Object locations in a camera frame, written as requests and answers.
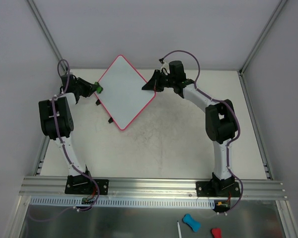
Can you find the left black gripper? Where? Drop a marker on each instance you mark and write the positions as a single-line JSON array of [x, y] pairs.
[[85, 87]]

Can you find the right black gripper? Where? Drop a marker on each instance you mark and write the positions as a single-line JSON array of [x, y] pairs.
[[158, 81]]

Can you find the green bone-shaped eraser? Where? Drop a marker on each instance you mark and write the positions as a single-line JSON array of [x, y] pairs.
[[98, 87]]

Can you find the pink framed whiteboard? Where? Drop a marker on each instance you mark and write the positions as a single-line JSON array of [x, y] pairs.
[[122, 95]]

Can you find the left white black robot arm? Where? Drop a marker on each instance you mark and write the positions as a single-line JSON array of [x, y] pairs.
[[57, 123]]

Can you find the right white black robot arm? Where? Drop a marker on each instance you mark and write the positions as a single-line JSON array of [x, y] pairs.
[[220, 122]]

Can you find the black whiteboard clip upper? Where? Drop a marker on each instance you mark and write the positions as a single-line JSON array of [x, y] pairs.
[[98, 102]]

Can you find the blue bone-shaped eraser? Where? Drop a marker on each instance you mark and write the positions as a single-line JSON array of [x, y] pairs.
[[191, 222]]

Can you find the white marker pen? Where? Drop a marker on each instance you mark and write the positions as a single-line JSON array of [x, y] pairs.
[[179, 230]]

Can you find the red bone-shaped eraser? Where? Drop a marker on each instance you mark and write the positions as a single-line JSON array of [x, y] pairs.
[[216, 233]]

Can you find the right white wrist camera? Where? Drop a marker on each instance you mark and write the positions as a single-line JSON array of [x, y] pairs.
[[164, 66]]

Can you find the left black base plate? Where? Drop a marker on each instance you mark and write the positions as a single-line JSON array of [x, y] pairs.
[[99, 186]]

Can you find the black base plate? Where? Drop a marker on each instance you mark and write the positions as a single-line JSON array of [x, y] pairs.
[[99, 186], [213, 189]]

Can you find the aluminium mounting rail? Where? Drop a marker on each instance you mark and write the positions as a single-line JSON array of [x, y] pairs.
[[153, 188]]

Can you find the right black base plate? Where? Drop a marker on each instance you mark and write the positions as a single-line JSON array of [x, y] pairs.
[[213, 189]]

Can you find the white slotted cable duct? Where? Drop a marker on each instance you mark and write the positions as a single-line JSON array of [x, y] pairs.
[[124, 202]]

